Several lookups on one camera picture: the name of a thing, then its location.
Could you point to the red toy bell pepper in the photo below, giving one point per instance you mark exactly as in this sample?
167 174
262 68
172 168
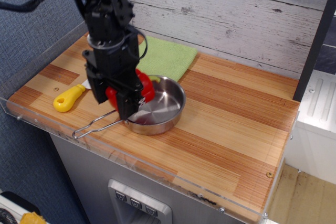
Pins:
147 91

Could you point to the stainless steel pot with handle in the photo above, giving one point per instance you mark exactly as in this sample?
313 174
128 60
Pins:
155 117

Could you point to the yellow-handled toy knife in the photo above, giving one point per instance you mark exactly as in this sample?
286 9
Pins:
65 101

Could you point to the white ribbed appliance at right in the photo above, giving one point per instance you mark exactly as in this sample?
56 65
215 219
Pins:
311 147

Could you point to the yellow object bottom left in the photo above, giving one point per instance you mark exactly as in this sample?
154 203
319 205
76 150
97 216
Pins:
32 218

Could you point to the grey cabinet with dispenser panel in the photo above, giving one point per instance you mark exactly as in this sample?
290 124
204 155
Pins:
111 191

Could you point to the dark right vertical post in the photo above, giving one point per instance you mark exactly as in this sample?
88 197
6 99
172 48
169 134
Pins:
317 43

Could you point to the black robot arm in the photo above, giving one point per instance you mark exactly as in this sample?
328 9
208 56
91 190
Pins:
107 19

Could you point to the green folded cloth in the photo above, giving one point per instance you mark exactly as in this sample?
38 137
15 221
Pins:
165 58

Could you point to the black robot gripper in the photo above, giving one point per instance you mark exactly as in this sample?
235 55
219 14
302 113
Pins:
112 63

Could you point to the clear acrylic guard rail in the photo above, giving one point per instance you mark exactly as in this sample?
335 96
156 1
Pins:
225 150

